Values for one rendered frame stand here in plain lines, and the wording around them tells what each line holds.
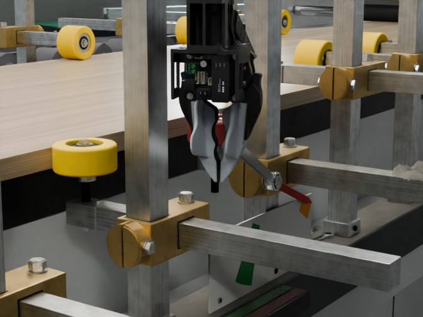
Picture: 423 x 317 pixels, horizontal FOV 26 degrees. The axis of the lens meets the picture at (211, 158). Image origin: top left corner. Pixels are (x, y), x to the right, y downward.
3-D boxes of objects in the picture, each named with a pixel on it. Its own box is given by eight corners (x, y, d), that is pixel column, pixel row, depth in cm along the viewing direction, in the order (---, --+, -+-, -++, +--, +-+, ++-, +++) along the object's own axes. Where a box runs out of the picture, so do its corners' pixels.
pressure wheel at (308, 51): (332, 32, 176) (314, 56, 171) (340, 65, 181) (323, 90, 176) (304, 31, 179) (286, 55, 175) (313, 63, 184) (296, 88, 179)
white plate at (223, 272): (312, 260, 134) (313, 193, 132) (211, 314, 113) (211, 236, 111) (308, 258, 134) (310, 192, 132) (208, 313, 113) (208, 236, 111)
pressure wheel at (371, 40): (371, 60, 192) (383, 76, 199) (380, 26, 194) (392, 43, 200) (345, 58, 195) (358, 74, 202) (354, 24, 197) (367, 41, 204)
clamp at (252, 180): (310, 181, 131) (310, 146, 130) (260, 200, 120) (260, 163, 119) (275, 176, 134) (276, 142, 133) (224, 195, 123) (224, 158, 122)
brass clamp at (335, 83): (388, 92, 149) (389, 61, 148) (350, 102, 138) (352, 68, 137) (353, 89, 152) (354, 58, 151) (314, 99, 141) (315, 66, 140)
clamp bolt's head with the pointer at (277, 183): (323, 195, 131) (276, 170, 119) (320, 212, 130) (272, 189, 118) (311, 194, 132) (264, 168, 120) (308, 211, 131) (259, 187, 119)
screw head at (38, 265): (52, 270, 91) (52, 258, 91) (37, 275, 89) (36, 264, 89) (37, 266, 92) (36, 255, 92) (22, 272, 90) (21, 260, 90)
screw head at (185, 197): (198, 201, 111) (198, 192, 110) (187, 205, 109) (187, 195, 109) (184, 199, 112) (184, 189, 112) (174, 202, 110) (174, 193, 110)
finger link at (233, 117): (208, 191, 96) (208, 104, 94) (221, 178, 102) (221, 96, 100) (237, 193, 96) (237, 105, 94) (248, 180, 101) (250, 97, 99)
